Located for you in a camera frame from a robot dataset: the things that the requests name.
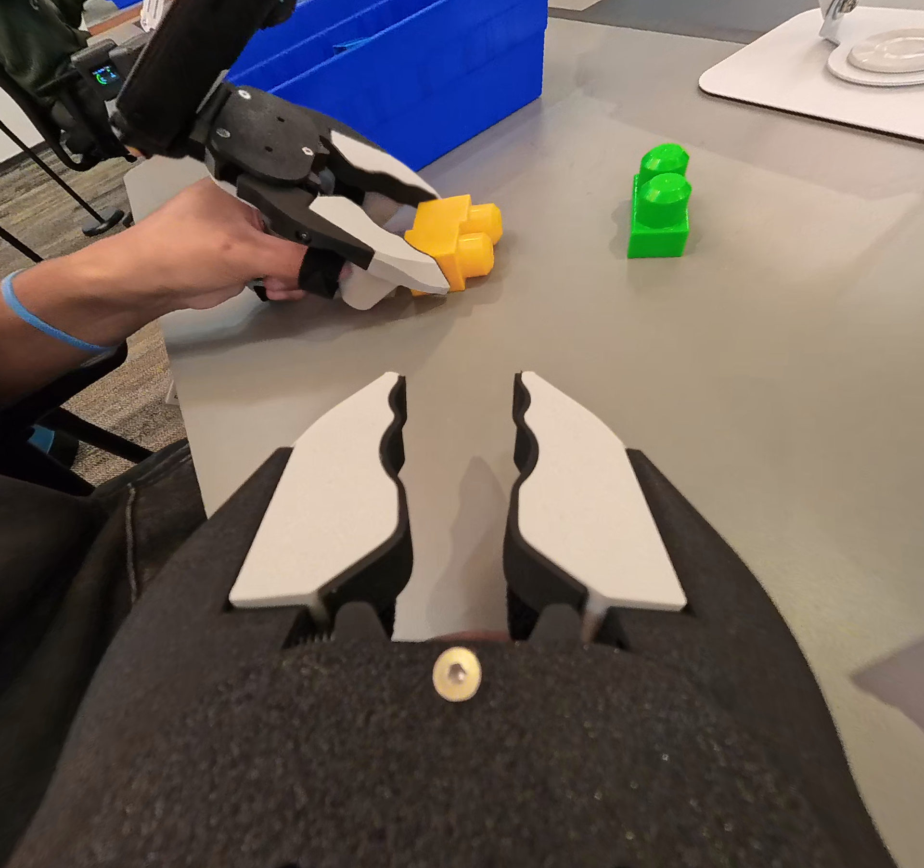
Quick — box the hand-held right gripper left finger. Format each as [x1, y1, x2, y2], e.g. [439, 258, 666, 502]
[228, 371, 414, 641]

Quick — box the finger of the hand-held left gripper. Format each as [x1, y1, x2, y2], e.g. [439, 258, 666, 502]
[307, 196, 450, 297]
[328, 130, 443, 206]

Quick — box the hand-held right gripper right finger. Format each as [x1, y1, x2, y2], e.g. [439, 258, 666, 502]
[503, 371, 688, 641]

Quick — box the green two-stud block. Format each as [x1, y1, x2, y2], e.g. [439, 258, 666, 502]
[627, 143, 694, 260]

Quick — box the grey desk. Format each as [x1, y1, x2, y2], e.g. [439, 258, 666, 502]
[123, 0, 924, 847]

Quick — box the person's left hand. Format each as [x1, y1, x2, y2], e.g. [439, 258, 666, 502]
[22, 181, 313, 345]

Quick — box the black cube device with screen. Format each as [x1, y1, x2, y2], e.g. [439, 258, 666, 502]
[72, 41, 138, 100]

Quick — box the black office chair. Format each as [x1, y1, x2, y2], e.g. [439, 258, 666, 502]
[0, 341, 156, 497]
[0, 66, 138, 170]

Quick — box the blue wristband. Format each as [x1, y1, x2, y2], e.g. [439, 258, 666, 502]
[0, 269, 120, 355]

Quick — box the person's dark clothing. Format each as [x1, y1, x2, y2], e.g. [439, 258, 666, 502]
[0, 438, 210, 868]

